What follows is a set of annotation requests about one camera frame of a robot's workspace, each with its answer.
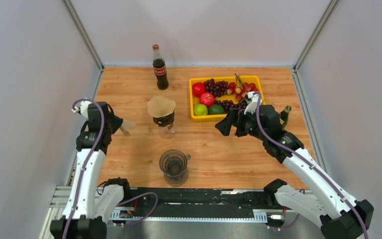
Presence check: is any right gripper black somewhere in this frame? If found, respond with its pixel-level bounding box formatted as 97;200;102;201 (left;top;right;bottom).
215;107;267;141

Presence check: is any grey transparent coffee dripper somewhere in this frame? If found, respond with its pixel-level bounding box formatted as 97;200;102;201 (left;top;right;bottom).
159;149;191;177

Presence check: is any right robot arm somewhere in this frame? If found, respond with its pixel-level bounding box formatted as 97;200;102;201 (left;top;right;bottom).
215;105;374;239

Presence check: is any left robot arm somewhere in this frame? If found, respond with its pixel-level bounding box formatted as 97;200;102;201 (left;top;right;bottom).
50;98;136;239

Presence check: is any dark green lime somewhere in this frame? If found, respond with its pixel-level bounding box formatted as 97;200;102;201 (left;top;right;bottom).
208;104;226;115

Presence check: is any dark grape bunch near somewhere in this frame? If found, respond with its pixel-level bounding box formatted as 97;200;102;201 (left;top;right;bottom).
215;100;247;113

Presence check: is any light green apple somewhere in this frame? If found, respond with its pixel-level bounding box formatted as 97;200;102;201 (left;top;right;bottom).
193;104;208;116

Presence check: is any red apple near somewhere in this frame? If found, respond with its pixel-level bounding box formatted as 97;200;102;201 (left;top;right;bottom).
199;92;215;108

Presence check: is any red apple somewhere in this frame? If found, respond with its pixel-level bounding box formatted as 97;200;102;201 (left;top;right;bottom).
191;82;206;97
199;92;215;108

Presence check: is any red grape bunch far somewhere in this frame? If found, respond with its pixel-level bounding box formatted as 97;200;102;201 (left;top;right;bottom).
204;78;229;98

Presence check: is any red apple far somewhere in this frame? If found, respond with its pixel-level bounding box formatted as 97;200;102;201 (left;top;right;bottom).
191;82;206;97

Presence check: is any clear glass carafe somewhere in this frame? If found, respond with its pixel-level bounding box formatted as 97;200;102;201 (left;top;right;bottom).
159;124;177;138

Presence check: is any yellow plastic fruit tray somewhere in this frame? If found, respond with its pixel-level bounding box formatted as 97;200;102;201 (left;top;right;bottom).
189;76;266;122

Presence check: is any green glass bottle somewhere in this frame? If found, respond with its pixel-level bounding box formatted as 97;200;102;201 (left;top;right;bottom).
280;106;292;129

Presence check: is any cola glass bottle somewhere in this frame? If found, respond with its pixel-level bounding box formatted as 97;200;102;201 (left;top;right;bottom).
152;44;169;90

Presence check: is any ribbed glass mug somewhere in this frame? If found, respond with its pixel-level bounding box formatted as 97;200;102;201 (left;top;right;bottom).
164;169;189;187

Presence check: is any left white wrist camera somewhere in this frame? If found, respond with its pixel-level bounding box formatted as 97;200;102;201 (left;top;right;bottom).
71;101;92;120

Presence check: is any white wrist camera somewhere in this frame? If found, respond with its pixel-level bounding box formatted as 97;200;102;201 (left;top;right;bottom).
244;91;263;115
71;101;92;120

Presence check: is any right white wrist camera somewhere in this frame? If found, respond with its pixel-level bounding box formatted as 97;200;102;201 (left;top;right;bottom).
244;91;263;115

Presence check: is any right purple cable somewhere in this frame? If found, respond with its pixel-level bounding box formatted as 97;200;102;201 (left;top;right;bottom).
252;92;370;239

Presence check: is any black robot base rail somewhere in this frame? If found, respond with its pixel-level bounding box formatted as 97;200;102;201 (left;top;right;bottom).
109;187;289;228

